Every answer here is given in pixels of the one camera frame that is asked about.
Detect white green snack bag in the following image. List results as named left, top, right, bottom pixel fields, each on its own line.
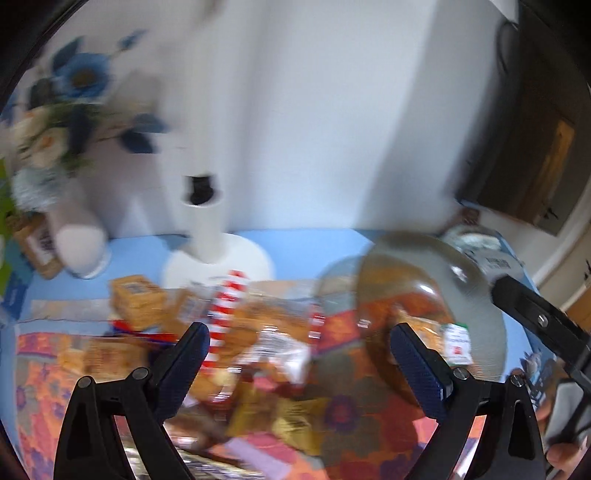
left=397, top=314, right=473, bottom=366

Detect brown label cake pack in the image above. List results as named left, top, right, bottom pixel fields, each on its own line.
left=109, top=275, right=168, bottom=331

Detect red striped bread bag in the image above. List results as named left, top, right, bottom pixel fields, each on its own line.
left=197, top=270, right=325, bottom=387

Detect sachima cake pack barcode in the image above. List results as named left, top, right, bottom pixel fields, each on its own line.
left=57, top=337, right=148, bottom=382

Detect blue red cracker bag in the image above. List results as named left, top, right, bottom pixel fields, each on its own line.
left=110, top=320, right=178, bottom=345

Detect person's hand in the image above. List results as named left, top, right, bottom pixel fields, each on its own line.
left=536, top=379, right=590, bottom=479

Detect floral woven table mat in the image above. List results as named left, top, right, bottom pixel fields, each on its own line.
left=13, top=294, right=491, bottom=480

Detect amber ribbed glass bowl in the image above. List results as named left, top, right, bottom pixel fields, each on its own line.
left=315, top=232, right=507, bottom=404

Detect white ceramic vase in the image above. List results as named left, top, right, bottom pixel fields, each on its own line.
left=45, top=184, right=113, bottom=280

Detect wooden pen holder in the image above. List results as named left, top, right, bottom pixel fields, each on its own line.
left=12, top=213, right=63, bottom=280

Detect white desk lamp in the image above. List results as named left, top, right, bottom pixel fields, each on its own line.
left=161, top=0, right=277, bottom=289

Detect blue white artificial flowers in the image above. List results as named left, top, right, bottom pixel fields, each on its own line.
left=1, top=29, right=168, bottom=213

